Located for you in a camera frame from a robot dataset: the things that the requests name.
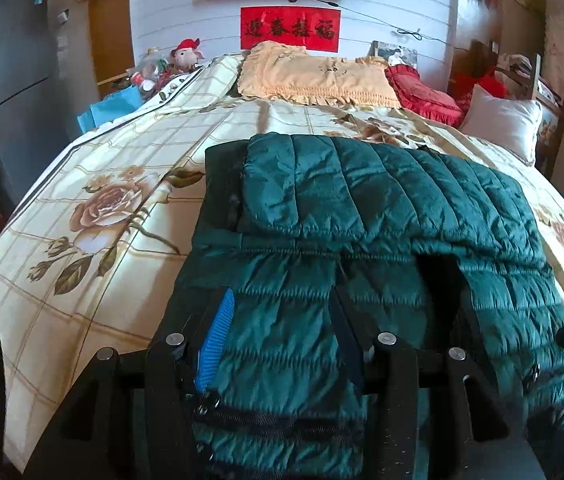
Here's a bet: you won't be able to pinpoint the bed with floral checked sheet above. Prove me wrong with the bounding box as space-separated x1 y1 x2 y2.
0 52 564 466

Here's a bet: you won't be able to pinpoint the red clothes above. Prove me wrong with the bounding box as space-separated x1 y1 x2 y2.
449 67 508 111

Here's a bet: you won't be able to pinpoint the wooden door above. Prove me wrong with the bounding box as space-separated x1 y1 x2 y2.
87 0 135 86

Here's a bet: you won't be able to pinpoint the yellow frilled pillow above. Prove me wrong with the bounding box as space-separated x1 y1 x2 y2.
236 41 403 108

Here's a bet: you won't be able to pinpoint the red frilled cushion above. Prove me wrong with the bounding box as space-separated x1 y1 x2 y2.
384 64 465 128

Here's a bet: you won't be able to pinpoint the grey refrigerator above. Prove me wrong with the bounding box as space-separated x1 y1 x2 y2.
0 0 75 206

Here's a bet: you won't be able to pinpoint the cluster of jars and bottles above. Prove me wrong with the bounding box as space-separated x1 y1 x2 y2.
129 47 183 101

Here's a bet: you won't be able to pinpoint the thin black wall cable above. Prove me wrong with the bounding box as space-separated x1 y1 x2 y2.
262 0 455 51

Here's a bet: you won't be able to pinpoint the blue paper bag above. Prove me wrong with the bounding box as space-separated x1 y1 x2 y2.
77 85 145 136

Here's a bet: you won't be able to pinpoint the white pillow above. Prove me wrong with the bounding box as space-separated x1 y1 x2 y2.
459 84 545 166

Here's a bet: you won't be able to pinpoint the red wall banner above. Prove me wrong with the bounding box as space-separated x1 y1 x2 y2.
240 6 340 53

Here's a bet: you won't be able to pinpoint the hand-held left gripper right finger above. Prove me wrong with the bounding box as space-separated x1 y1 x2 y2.
329 292 545 480

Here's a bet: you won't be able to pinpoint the dark green puffer jacket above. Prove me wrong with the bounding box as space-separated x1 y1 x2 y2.
162 132 564 480

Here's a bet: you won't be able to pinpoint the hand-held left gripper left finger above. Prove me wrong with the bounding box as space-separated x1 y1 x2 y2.
24 287 237 480

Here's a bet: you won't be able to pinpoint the picture frame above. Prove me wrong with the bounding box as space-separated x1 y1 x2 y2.
369 40 419 68

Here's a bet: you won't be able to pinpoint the wooden chair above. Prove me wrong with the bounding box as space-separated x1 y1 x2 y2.
494 52 564 181

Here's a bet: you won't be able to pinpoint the plush toy with red hat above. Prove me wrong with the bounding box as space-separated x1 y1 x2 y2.
169 38 205 73

